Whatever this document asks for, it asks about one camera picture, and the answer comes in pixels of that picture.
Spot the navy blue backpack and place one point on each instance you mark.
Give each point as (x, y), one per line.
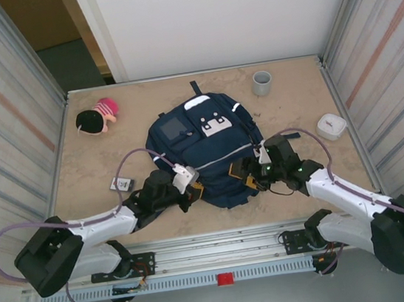
(209, 150)

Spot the small black card pack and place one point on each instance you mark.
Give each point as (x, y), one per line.
(122, 185)

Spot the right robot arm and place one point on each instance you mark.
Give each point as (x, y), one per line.
(403, 236)

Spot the small white square box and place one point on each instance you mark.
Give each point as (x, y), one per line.
(331, 126)

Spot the grey cup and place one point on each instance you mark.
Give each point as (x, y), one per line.
(261, 87)

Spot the red block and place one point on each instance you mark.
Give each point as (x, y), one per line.
(225, 279)

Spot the plush doll with pink hat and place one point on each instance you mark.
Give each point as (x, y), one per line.
(90, 122)

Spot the brown wooden door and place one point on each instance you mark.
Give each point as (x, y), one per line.
(43, 19)

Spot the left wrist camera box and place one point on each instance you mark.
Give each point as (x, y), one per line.
(185, 177)

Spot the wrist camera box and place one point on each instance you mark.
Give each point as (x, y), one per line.
(263, 156)
(185, 177)

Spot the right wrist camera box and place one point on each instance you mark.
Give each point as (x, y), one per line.
(263, 156)

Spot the aluminium frame rail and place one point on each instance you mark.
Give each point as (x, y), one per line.
(219, 253)

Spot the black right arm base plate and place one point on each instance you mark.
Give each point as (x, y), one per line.
(292, 241)

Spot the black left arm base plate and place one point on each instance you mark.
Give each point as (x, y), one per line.
(146, 262)

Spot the white door frame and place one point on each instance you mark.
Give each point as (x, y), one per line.
(96, 23)

